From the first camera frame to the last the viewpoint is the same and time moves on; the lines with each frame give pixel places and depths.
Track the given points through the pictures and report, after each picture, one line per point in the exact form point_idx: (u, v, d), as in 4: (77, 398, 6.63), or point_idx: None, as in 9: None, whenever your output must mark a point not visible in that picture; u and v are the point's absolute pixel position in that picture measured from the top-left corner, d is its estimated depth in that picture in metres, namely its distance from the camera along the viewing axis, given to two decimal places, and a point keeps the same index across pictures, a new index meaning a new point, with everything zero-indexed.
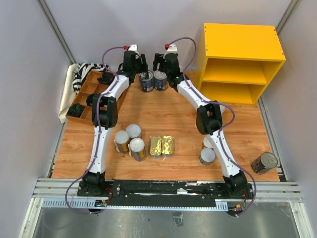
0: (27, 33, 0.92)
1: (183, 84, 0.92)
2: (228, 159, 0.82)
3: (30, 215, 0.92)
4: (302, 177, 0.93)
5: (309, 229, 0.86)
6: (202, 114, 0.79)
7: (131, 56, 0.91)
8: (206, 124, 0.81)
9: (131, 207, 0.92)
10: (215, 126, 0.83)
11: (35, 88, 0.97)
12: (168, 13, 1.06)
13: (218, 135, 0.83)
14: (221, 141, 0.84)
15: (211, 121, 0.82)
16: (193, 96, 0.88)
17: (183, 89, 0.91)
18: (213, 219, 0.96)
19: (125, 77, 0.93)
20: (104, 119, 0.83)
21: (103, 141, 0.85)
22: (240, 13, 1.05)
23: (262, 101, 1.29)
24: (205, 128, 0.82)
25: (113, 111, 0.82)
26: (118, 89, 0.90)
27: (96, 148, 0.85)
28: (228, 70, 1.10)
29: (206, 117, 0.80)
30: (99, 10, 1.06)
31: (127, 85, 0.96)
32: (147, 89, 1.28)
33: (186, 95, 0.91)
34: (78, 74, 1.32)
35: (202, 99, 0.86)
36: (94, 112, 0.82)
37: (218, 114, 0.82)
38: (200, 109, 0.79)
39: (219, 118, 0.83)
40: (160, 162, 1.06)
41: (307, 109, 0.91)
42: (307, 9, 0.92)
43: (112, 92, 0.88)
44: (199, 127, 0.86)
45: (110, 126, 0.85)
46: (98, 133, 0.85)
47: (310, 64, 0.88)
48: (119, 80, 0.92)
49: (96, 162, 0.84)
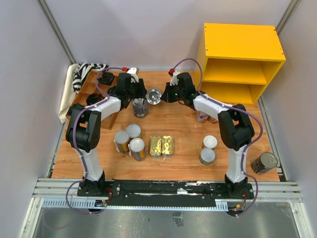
0: (28, 32, 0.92)
1: (199, 97, 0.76)
2: (241, 170, 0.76)
3: (30, 215, 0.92)
4: (302, 177, 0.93)
5: (309, 229, 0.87)
6: (225, 119, 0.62)
7: (126, 79, 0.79)
8: (234, 133, 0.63)
9: (131, 207, 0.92)
10: (245, 138, 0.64)
11: (35, 88, 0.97)
12: (168, 13, 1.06)
13: (243, 151, 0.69)
14: (243, 156, 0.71)
15: (239, 130, 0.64)
16: (213, 105, 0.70)
17: (200, 103, 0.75)
18: (213, 219, 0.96)
19: (117, 99, 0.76)
20: (80, 138, 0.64)
21: (89, 160, 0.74)
22: (240, 13, 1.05)
23: (262, 101, 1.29)
24: (234, 139, 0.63)
25: (94, 130, 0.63)
26: (107, 107, 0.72)
27: (84, 166, 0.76)
28: (228, 71, 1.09)
29: (231, 123, 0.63)
30: (99, 11, 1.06)
31: (117, 108, 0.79)
32: (137, 113, 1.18)
33: (207, 109, 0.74)
34: (78, 74, 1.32)
35: (223, 104, 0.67)
36: (71, 127, 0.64)
37: (246, 121, 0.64)
38: (223, 113, 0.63)
39: (249, 126, 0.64)
40: (160, 162, 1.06)
41: (307, 110, 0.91)
42: (307, 10, 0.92)
43: (97, 108, 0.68)
44: (226, 139, 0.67)
45: (89, 148, 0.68)
46: (80, 155, 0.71)
47: (311, 65, 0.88)
48: (110, 98, 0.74)
49: (89, 173, 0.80)
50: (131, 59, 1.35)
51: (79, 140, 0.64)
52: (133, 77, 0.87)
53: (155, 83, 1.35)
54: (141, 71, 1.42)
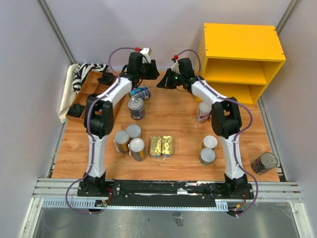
0: (28, 32, 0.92)
1: (197, 83, 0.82)
2: (236, 163, 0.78)
3: (30, 215, 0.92)
4: (302, 177, 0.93)
5: (309, 228, 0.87)
6: (218, 111, 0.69)
7: (137, 58, 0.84)
8: (223, 123, 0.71)
9: (131, 207, 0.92)
10: (233, 128, 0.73)
11: (35, 88, 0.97)
12: (168, 13, 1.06)
13: (233, 140, 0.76)
14: (235, 146, 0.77)
15: (229, 121, 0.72)
16: (209, 94, 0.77)
17: (196, 89, 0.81)
18: (213, 219, 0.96)
19: (128, 81, 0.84)
20: (96, 126, 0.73)
21: (99, 149, 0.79)
22: (240, 13, 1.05)
23: (262, 101, 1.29)
24: (222, 128, 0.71)
25: (107, 118, 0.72)
26: (119, 92, 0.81)
27: (92, 155, 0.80)
28: (228, 70, 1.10)
29: (222, 115, 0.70)
30: (99, 11, 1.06)
31: (129, 89, 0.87)
32: (133, 115, 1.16)
33: (201, 95, 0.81)
34: (78, 74, 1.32)
35: (218, 95, 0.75)
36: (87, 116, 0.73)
37: (236, 113, 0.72)
38: (216, 105, 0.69)
39: (238, 118, 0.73)
40: (160, 162, 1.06)
41: (307, 110, 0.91)
42: (307, 10, 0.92)
43: (109, 96, 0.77)
44: (215, 127, 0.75)
45: (103, 135, 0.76)
46: (92, 142, 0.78)
47: (310, 64, 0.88)
48: (121, 82, 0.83)
49: (93, 167, 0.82)
50: None
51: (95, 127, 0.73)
52: (145, 57, 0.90)
53: (155, 83, 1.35)
54: None
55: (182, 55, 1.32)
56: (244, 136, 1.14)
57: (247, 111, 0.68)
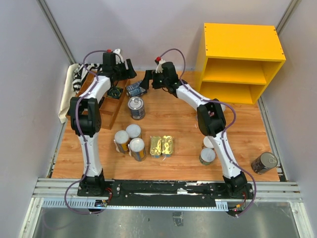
0: (28, 32, 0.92)
1: (181, 88, 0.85)
2: (230, 161, 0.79)
3: (30, 215, 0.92)
4: (301, 177, 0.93)
5: (309, 228, 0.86)
6: (203, 113, 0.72)
7: (111, 56, 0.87)
8: (209, 124, 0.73)
9: (131, 207, 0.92)
10: (219, 127, 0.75)
11: (35, 88, 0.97)
12: (168, 13, 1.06)
13: (221, 137, 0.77)
14: (224, 143, 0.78)
15: (214, 121, 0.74)
16: (193, 97, 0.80)
17: (182, 93, 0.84)
18: (213, 219, 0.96)
19: (106, 78, 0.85)
20: (85, 125, 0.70)
21: (92, 148, 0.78)
22: (241, 12, 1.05)
23: (262, 101, 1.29)
24: (209, 129, 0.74)
25: (95, 116, 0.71)
26: (99, 89, 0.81)
27: (86, 156, 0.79)
28: (228, 70, 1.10)
29: (207, 116, 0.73)
30: (99, 10, 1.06)
31: (108, 86, 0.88)
32: (133, 115, 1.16)
33: (186, 99, 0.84)
34: (78, 74, 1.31)
35: (202, 98, 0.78)
36: (74, 118, 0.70)
37: (220, 113, 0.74)
38: (200, 108, 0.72)
39: (223, 117, 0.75)
40: (160, 162, 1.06)
41: (307, 110, 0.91)
42: (307, 10, 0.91)
43: (92, 93, 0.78)
44: (202, 128, 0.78)
45: (93, 133, 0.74)
46: (84, 142, 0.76)
47: (311, 64, 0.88)
48: (98, 80, 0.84)
49: (90, 167, 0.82)
50: (131, 59, 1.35)
51: (84, 127, 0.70)
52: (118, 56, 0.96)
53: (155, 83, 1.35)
54: (141, 71, 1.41)
55: (182, 55, 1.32)
56: (245, 135, 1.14)
57: (233, 113, 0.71)
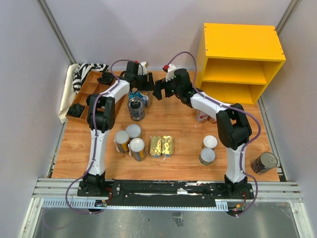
0: (28, 32, 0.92)
1: (196, 95, 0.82)
2: (240, 170, 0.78)
3: (30, 215, 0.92)
4: (301, 177, 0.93)
5: (309, 229, 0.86)
6: (224, 118, 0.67)
7: (135, 65, 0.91)
8: (232, 132, 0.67)
9: (131, 207, 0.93)
10: (243, 137, 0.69)
11: (35, 88, 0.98)
12: (168, 13, 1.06)
13: (240, 150, 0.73)
14: (241, 155, 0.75)
15: (237, 130, 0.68)
16: (211, 104, 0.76)
17: (197, 101, 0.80)
18: (213, 219, 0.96)
19: (126, 82, 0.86)
20: (100, 121, 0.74)
21: (101, 144, 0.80)
22: (240, 13, 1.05)
23: (262, 101, 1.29)
24: (232, 138, 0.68)
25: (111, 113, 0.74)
26: (119, 91, 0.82)
27: (93, 151, 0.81)
28: (228, 71, 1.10)
29: (229, 123, 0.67)
30: (99, 10, 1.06)
31: (127, 89, 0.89)
32: (133, 115, 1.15)
33: (203, 107, 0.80)
34: (78, 74, 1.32)
35: (221, 104, 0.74)
36: (90, 112, 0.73)
37: (244, 120, 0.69)
38: (221, 113, 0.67)
39: (247, 126, 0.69)
40: (160, 162, 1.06)
41: (307, 110, 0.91)
42: (307, 10, 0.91)
43: (111, 93, 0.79)
44: (224, 138, 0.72)
45: (106, 130, 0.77)
46: (95, 136, 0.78)
47: (310, 64, 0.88)
48: (120, 82, 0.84)
49: (94, 164, 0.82)
50: (131, 59, 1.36)
51: (98, 122, 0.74)
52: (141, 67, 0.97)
53: None
54: None
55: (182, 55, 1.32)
56: None
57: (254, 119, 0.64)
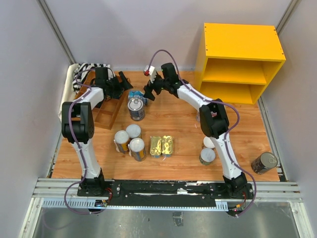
0: (27, 31, 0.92)
1: (183, 87, 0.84)
2: (231, 162, 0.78)
3: (30, 215, 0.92)
4: (301, 177, 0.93)
5: (309, 228, 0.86)
6: (205, 113, 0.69)
7: (104, 70, 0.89)
8: (212, 124, 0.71)
9: (131, 207, 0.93)
10: (222, 128, 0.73)
11: (35, 87, 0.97)
12: (168, 13, 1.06)
13: (224, 139, 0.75)
14: (227, 145, 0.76)
15: (217, 122, 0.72)
16: (195, 97, 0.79)
17: (183, 93, 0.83)
18: (213, 219, 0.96)
19: (99, 89, 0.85)
20: (77, 131, 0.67)
21: (87, 153, 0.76)
22: (241, 13, 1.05)
23: (262, 101, 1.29)
24: (212, 129, 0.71)
25: (88, 119, 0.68)
26: (92, 98, 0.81)
27: (82, 161, 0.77)
28: (228, 71, 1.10)
29: (210, 116, 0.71)
30: (99, 10, 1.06)
31: (101, 96, 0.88)
32: (133, 116, 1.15)
33: (188, 99, 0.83)
34: (78, 74, 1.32)
35: (204, 99, 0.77)
36: (66, 123, 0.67)
37: (223, 113, 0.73)
38: (204, 108, 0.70)
39: (226, 118, 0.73)
40: (160, 162, 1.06)
41: (307, 110, 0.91)
42: (307, 10, 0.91)
43: (85, 99, 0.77)
44: (204, 129, 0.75)
45: (87, 140, 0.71)
46: (79, 148, 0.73)
47: (311, 64, 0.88)
48: (92, 89, 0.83)
49: (89, 170, 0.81)
50: (131, 60, 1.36)
51: (77, 133, 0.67)
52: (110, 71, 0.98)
53: None
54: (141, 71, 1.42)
55: (182, 55, 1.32)
56: (245, 134, 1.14)
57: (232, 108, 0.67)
